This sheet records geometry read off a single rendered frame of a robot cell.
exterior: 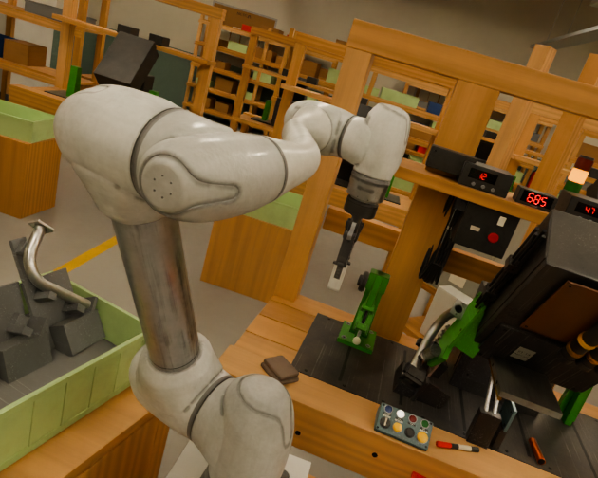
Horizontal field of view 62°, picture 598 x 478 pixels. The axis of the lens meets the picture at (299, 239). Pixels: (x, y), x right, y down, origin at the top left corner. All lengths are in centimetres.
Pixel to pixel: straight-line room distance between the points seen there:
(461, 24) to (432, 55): 981
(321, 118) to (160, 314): 53
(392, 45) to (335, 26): 978
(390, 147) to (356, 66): 75
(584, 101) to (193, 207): 146
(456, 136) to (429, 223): 31
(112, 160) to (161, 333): 38
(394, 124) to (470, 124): 73
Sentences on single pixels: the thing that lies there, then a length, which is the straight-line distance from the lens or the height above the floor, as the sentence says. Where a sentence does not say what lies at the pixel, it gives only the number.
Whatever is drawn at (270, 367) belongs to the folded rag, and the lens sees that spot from 150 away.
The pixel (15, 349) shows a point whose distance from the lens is 144.
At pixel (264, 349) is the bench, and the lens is 165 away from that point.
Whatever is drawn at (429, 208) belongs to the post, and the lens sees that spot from 181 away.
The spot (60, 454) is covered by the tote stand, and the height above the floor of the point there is 79.
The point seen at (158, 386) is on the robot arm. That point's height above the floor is 111.
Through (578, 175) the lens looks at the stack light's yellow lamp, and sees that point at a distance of 187.
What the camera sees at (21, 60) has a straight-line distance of 681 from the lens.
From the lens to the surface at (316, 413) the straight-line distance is 145.
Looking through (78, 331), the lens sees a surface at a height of 90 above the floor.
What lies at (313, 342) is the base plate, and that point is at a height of 90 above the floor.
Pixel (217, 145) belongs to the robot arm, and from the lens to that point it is 59.
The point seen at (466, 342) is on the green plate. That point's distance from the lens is 158.
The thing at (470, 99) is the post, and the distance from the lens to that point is 177.
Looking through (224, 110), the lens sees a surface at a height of 32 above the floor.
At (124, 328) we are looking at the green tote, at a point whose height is 91.
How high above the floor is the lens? 176
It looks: 19 degrees down
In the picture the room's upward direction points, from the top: 17 degrees clockwise
